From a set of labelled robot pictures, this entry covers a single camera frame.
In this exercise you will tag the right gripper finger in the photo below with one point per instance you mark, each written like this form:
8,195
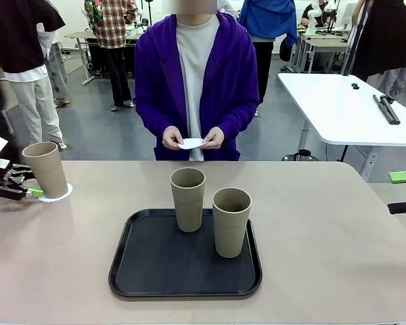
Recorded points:
399,177
404,207

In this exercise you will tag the person's right forearm purple sleeve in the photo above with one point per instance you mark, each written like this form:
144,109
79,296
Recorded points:
152,122

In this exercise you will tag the white scalloped paper coaster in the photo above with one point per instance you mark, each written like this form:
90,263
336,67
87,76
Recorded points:
50,200
191,144

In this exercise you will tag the person in purple hoodie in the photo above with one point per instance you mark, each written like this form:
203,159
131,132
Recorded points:
230,67

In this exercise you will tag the person in plaid shirt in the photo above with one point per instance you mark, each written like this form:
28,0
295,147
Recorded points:
111,27

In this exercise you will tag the black plastic tray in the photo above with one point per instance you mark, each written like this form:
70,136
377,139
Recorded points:
176,271

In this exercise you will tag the person's left forearm purple sleeve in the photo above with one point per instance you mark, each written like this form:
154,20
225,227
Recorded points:
238,122

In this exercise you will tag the person in grey trousers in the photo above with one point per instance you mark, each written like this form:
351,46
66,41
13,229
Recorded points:
57,74

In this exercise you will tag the black folded tripod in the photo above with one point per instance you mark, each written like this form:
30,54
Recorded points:
389,108

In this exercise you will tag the tall beige cup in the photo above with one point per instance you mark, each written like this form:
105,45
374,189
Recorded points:
49,172
231,233
188,210

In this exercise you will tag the white side table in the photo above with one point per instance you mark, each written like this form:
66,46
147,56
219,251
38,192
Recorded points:
338,108

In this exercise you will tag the black kettle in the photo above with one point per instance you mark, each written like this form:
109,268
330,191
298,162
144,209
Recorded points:
302,155

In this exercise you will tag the person black tee white trousers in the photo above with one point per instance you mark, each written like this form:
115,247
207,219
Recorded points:
17,34

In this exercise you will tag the person in black shirt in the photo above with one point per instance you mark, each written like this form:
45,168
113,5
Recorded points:
311,15

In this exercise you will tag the black hanging bag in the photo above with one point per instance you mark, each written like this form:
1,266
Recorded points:
286,49

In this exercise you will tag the person's right hand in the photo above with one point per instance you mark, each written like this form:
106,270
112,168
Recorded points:
170,137

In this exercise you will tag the person's left hand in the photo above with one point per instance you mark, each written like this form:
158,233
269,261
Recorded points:
214,138

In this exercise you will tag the black slanted stand pole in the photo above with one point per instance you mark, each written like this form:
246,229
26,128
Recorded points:
355,40

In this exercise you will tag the small white background robot arm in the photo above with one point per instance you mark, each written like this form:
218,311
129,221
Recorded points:
312,18

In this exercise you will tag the grey background desk row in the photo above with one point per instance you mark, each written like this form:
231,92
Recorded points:
321,44

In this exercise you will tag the person in black coat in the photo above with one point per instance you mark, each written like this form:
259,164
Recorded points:
385,40

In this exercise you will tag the person in blue jacket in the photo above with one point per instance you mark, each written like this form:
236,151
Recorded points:
267,17

